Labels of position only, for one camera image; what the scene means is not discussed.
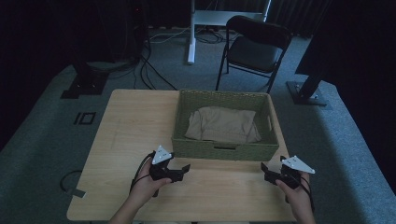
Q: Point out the dark curtain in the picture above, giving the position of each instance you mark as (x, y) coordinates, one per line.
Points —
(299, 15)

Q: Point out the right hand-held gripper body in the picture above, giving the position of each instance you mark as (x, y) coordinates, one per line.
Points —
(291, 175)

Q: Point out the green woven basket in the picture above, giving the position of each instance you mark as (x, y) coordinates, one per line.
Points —
(224, 152)

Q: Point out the person's right hand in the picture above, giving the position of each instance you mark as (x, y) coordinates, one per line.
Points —
(297, 199)

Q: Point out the white desk frame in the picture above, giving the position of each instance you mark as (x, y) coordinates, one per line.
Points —
(194, 34)

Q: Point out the black folding chair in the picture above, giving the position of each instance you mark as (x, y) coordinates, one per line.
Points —
(255, 53)

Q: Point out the grey tape piece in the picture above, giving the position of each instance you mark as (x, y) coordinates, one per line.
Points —
(77, 193)

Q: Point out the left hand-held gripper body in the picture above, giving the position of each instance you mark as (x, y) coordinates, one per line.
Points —
(161, 169)

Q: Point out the black metal stand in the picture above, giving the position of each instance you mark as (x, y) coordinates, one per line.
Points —
(308, 91)
(84, 85)

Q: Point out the beige cloth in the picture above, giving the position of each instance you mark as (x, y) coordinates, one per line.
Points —
(222, 126)

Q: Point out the person's left hand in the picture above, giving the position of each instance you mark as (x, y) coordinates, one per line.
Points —
(144, 186)

